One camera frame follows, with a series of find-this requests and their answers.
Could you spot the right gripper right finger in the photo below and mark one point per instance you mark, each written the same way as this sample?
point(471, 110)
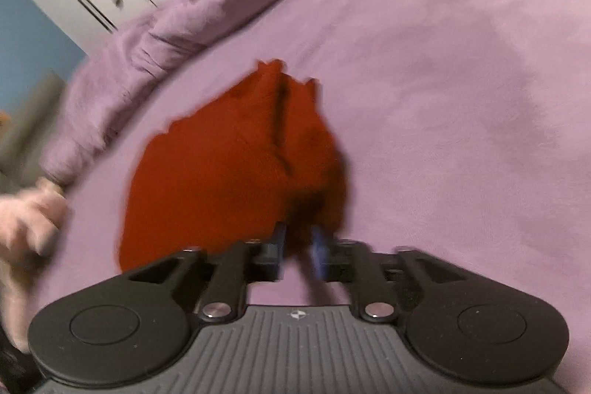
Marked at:
point(343, 260)

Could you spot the pink plush toy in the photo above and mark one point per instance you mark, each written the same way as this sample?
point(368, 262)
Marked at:
point(30, 223)

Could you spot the purple bed sheet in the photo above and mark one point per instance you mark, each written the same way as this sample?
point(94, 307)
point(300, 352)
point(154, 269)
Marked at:
point(465, 124)

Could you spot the grey pillow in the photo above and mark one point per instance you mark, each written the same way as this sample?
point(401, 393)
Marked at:
point(23, 140)

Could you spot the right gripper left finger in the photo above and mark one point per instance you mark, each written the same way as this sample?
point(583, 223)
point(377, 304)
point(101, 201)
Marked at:
point(266, 257)

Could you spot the crumpled purple duvet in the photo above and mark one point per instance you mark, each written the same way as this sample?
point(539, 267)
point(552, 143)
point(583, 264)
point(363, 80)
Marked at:
point(108, 88)

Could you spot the rust red knit sweater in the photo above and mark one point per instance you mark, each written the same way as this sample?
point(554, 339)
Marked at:
point(258, 155)

